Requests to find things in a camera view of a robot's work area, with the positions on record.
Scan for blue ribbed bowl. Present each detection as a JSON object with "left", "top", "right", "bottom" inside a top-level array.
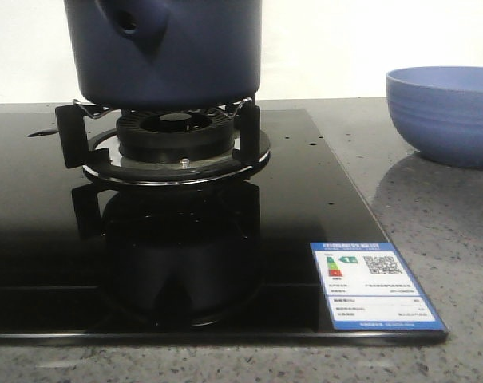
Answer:
[{"left": 386, "top": 66, "right": 483, "bottom": 168}]

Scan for right burner with pot support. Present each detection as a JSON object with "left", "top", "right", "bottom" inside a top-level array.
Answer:
[{"left": 55, "top": 97, "right": 270, "bottom": 187}]

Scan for dark blue cooking pot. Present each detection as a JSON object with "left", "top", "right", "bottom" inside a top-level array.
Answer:
[{"left": 65, "top": 1, "right": 263, "bottom": 110}]

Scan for black glass gas stove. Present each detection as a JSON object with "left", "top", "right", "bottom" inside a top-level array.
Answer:
[{"left": 0, "top": 110, "right": 448, "bottom": 345}]

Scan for blue energy efficiency label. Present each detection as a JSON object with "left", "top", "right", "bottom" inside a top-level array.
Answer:
[{"left": 311, "top": 242, "right": 446, "bottom": 332}]

